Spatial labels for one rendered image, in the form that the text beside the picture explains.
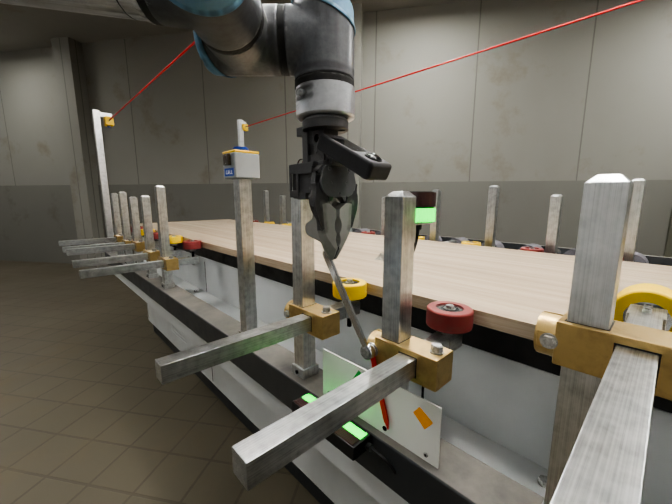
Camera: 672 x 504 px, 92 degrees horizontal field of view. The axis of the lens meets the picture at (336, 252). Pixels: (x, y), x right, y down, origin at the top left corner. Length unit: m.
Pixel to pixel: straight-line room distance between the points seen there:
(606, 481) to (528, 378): 0.49
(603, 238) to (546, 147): 4.34
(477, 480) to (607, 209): 0.40
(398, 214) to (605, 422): 0.34
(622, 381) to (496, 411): 0.45
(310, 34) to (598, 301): 0.47
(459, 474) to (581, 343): 0.28
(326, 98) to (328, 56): 0.05
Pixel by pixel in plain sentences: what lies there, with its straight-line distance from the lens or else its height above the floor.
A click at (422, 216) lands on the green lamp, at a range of 0.53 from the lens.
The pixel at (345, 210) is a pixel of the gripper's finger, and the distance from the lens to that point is 0.51.
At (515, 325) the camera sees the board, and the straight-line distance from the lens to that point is 0.63.
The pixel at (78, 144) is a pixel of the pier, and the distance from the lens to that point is 6.37.
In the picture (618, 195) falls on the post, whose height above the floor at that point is 1.10.
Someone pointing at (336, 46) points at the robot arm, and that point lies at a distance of 0.52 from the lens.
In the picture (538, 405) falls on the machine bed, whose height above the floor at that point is 0.73.
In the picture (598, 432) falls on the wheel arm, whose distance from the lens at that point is 0.28.
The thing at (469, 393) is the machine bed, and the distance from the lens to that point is 0.79.
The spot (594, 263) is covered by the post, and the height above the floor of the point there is 1.04.
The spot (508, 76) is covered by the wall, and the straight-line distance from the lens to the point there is 4.76.
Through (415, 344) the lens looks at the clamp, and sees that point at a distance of 0.55.
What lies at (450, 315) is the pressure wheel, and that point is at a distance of 0.59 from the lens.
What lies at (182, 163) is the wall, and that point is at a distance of 5.43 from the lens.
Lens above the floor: 1.10
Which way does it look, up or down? 10 degrees down
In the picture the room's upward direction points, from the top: straight up
